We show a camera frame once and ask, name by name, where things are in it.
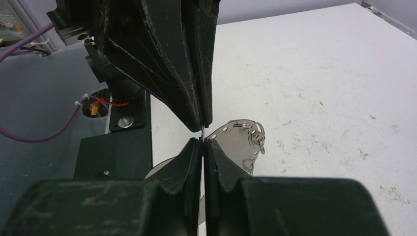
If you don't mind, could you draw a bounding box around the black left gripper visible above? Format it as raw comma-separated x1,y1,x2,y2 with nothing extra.
47,0,202,132

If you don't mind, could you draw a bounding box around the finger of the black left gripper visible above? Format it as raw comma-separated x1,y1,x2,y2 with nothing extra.
187,0,220,127

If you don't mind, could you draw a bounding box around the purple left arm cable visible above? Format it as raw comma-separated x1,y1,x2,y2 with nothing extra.
0,22,110,143

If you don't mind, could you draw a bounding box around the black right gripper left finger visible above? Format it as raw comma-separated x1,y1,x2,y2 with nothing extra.
0,138,203,236

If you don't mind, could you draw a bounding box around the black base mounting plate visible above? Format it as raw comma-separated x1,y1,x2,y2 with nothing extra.
73,90,152,180

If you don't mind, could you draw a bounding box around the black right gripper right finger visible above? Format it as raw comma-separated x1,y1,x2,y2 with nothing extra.
204,140,389,236

